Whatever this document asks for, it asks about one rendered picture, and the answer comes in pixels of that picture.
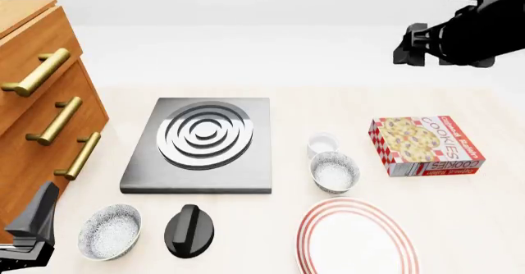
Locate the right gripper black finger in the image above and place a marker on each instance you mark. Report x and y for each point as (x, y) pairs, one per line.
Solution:
(408, 54)
(467, 62)

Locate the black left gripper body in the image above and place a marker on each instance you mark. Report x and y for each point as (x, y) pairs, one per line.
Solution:
(39, 257)

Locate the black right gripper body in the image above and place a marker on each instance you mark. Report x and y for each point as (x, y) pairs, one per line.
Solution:
(428, 38)

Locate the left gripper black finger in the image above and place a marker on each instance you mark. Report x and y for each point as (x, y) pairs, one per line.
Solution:
(41, 218)

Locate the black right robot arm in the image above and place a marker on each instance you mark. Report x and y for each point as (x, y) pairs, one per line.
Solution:
(488, 31)

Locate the patterned black white bowl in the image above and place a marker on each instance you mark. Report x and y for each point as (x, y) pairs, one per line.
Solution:
(334, 174)
(108, 234)

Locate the small white ramekin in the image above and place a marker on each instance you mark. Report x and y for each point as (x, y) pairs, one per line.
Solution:
(324, 141)

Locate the flat black stove plate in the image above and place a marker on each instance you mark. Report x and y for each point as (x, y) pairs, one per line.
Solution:
(205, 169)

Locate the white plate with red rings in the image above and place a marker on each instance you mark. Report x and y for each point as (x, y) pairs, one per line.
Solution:
(352, 243)

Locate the printed cookies box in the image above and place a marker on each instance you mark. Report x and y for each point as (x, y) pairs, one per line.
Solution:
(418, 141)

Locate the round black stove knob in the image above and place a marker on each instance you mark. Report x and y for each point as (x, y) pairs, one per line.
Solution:
(188, 234)

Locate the large wooden drawer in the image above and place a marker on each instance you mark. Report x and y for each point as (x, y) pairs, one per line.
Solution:
(49, 37)

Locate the wooden cabinet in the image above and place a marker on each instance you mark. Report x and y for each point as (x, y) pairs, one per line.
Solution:
(16, 15)

